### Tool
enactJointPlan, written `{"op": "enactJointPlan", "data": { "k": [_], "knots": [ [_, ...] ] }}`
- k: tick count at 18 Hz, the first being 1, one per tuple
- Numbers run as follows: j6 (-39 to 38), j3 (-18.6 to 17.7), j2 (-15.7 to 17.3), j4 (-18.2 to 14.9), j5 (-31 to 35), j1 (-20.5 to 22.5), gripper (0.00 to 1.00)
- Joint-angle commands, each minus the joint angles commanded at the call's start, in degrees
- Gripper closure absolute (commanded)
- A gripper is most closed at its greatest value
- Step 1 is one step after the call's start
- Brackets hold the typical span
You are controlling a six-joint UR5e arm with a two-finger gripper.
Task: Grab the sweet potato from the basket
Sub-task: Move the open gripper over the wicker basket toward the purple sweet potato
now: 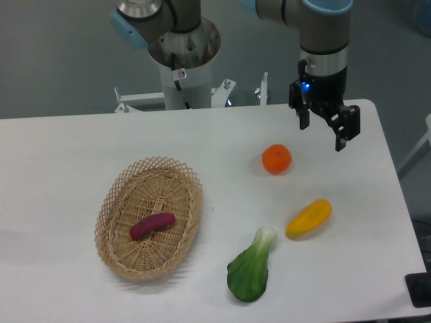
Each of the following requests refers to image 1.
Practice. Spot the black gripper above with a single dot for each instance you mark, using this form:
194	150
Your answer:
325	94

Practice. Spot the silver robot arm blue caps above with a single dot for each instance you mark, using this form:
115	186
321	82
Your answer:
323	26

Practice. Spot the woven wicker basket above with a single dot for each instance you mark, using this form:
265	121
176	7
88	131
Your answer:
149	186

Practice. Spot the purple sweet potato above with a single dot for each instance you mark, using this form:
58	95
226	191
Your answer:
151	223

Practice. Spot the orange mandarin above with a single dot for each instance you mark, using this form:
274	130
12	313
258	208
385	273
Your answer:
276	159

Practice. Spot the yellow pepper slice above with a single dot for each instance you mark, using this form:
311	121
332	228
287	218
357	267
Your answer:
309	218

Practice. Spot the green bok choy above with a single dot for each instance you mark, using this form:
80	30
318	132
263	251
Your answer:
248	273

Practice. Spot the black device at table edge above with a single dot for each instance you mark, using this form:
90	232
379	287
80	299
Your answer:
418	285

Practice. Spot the white frame at right edge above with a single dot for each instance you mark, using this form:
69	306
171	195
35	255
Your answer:
416	153

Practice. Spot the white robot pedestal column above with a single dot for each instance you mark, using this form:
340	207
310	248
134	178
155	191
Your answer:
193	51

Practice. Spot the white metal base frame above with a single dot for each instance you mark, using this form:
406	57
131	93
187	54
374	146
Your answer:
180	93

